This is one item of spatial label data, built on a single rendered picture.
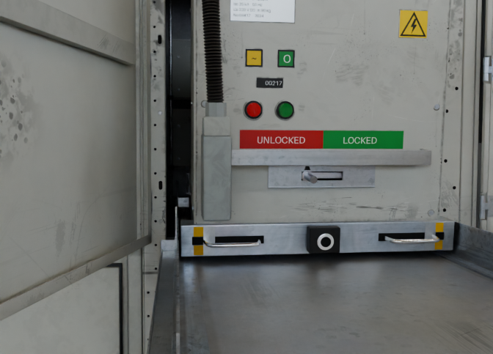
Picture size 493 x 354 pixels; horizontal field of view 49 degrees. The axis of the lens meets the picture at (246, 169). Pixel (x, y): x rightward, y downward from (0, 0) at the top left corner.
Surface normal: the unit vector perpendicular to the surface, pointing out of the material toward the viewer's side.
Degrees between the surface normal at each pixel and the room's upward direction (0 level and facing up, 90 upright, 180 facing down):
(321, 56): 94
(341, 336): 0
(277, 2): 94
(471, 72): 90
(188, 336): 0
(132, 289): 90
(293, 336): 0
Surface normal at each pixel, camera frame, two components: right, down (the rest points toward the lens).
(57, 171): 0.98, 0.01
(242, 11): 0.13, 0.11
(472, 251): -0.99, 0.00
